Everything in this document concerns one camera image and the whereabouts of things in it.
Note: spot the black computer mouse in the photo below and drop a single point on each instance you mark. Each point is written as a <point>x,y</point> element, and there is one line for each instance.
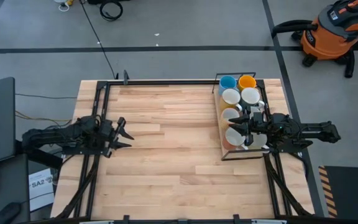
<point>6,213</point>

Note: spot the light blue mug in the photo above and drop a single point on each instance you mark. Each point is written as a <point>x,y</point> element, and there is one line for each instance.
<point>227,82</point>

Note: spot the large mustard yellow mug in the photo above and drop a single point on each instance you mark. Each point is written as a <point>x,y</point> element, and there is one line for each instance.
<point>230,97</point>

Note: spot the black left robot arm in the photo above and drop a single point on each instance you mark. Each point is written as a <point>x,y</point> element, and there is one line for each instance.
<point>57,137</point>

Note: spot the teal mug brown rim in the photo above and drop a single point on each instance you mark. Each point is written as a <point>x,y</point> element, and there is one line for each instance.
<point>250,96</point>

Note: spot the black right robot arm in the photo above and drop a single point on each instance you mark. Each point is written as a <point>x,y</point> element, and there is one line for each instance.
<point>315,130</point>

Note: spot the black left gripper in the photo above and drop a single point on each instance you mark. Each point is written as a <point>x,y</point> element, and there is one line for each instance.
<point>107,137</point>

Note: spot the black yellow striped mat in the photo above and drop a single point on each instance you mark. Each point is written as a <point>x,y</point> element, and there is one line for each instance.
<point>350,193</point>

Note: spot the white printed paper sheet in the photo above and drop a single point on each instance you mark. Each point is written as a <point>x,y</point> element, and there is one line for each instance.
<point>40,193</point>

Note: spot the small plain yellow mug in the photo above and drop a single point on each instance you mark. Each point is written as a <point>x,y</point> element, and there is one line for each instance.
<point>246,82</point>

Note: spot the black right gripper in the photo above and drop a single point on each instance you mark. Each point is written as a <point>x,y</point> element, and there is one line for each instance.
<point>261,127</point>

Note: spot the orange grey shop vacuum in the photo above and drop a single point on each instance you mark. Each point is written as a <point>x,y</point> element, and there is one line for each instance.
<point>325,40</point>

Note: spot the yellow polka dot mug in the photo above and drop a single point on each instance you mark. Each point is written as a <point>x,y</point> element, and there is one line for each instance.
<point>228,114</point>

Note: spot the black aluminium table frame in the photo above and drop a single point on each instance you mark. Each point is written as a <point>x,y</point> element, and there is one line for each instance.
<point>166,82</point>

